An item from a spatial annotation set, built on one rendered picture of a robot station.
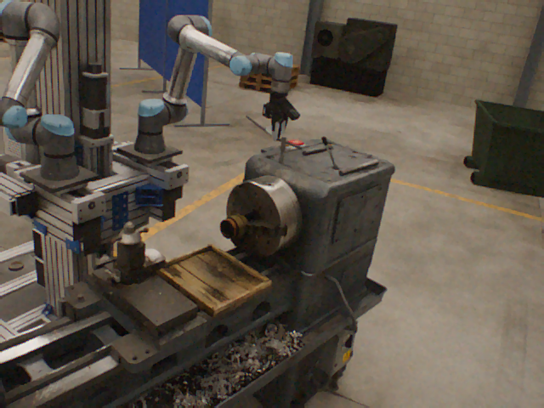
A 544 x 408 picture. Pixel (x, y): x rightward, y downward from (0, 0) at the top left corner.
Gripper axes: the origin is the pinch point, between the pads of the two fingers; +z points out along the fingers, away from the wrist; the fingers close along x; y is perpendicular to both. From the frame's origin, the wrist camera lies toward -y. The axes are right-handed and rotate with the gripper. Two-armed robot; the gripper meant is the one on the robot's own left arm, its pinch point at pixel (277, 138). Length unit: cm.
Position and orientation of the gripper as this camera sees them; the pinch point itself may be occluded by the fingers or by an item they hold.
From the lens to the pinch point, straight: 211.5
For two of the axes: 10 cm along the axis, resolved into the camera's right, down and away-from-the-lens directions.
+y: -7.3, -3.5, 5.9
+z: -1.1, 9.1, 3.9
